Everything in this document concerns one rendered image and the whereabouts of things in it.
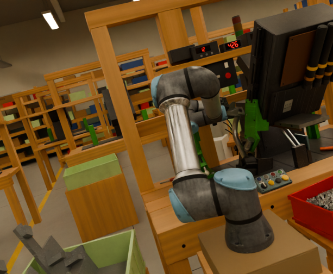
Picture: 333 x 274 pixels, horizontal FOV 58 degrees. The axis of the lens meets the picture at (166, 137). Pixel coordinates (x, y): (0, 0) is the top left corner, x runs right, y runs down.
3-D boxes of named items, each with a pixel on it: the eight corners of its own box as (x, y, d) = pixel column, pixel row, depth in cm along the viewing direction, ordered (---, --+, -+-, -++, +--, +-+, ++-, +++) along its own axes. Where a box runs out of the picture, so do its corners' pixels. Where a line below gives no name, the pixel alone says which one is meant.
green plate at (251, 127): (269, 140, 153) (271, 99, 150) (255, 141, 151) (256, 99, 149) (258, 137, 164) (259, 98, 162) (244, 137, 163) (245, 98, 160)
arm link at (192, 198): (221, 213, 86) (184, 60, 108) (171, 224, 89) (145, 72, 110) (224, 218, 97) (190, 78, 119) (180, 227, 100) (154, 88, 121)
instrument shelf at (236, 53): (307, 36, 178) (305, 30, 177) (163, 76, 163) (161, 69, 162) (282, 44, 202) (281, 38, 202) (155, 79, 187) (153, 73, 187)
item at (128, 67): (168, 135, 846) (146, 55, 806) (61, 168, 794) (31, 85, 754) (164, 132, 899) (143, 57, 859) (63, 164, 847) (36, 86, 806)
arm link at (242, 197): (265, 216, 88) (255, 173, 85) (220, 225, 90) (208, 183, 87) (258, 198, 99) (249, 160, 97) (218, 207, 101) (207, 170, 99)
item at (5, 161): (87, 147, 1037) (66, 83, 997) (-4, 175, 985) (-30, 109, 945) (87, 144, 1090) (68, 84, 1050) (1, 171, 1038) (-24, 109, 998)
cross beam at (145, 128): (320, 82, 207) (318, 69, 206) (139, 137, 186) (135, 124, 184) (315, 82, 212) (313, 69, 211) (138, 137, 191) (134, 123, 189)
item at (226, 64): (239, 83, 174) (233, 57, 171) (212, 91, 171) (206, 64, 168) (230, 83, 186) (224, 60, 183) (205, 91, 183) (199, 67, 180)
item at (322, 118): (330, 121, 139) (329, 114, 138) (300, 131, 136) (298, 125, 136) (281, 116, 177) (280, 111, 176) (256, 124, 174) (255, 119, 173)
